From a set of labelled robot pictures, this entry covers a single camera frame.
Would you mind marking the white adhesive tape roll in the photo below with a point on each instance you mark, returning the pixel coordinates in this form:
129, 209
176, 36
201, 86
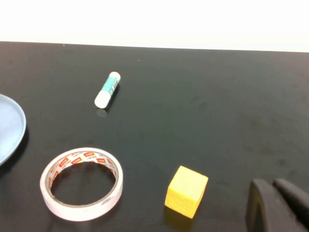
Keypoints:
79, 215

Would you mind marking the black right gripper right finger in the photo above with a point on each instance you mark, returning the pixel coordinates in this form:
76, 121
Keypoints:
294, 195

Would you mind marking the blue cup stand with pegs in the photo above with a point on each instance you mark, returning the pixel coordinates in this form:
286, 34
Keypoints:
12, 128

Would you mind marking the white green glue stick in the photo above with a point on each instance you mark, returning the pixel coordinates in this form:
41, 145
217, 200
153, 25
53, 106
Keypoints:
107, 90

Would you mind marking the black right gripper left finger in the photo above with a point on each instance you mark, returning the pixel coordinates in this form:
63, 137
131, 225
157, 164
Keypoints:
265, 212

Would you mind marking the yellow foam cube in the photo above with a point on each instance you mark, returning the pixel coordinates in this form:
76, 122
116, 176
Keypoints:
186, 193

